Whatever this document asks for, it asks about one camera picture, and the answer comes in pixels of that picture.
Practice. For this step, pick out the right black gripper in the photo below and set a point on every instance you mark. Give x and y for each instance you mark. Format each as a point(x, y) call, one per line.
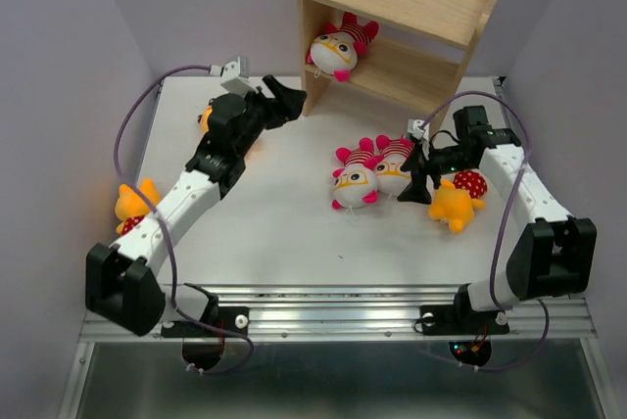
point(419, 165)

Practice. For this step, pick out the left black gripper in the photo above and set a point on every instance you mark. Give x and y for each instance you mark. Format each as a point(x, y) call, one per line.
point(286, 106)

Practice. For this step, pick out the white pink plush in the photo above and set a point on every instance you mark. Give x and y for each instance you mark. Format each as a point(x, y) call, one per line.
point(392, 153)
point(355, 182)
point(337, 50)

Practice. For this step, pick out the orange bear plush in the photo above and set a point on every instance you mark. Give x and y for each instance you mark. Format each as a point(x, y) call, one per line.
point(456, 201)
point(204, 118)
point(130, 209)

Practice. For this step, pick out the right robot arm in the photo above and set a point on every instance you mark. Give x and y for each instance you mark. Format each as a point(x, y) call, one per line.
point(554, 252)

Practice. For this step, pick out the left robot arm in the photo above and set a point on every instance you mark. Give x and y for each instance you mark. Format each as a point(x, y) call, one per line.
point(121, 280)

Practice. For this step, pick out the wooden two-tier shelf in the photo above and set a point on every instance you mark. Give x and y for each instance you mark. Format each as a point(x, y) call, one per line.
point(423, 48)

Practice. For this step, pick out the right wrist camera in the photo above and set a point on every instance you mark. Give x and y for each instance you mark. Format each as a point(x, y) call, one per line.
point(417, 130)

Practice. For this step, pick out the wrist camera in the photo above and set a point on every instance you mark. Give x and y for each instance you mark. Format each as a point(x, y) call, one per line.
point(417, 130)
point(234, 76)

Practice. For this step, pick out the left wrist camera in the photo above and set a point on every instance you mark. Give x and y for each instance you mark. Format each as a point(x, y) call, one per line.
point(234, 76)

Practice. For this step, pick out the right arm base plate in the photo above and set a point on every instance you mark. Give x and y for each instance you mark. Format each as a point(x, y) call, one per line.
point(445, 320)

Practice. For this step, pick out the aluminium mounting rail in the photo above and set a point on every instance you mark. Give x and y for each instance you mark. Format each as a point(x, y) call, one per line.
point(382, 313)

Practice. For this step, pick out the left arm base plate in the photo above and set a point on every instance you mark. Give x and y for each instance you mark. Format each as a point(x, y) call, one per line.
point(228, 318)

